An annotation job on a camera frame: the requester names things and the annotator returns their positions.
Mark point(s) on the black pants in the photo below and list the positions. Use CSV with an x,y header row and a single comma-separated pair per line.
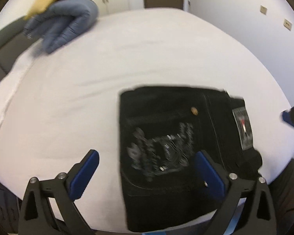
x,y
161,130

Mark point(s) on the blue rolled duvet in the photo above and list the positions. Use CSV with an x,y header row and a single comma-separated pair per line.
x,y
62,22

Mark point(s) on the beige wall socket far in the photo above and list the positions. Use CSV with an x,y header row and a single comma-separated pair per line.
x,y
263,10

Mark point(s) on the grey padded headboard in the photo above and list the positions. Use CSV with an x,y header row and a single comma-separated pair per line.
x,y
12,44

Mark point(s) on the beige wall socket near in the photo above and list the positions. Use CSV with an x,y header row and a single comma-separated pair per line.
x,y
287,24

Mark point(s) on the beige wall socket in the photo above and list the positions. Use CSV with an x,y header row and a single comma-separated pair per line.
x,y
263,10
287,24

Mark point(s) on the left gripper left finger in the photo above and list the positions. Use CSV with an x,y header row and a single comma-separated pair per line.
x,y
48,205

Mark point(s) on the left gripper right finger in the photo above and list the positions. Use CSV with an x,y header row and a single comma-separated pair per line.
x,y
258,214

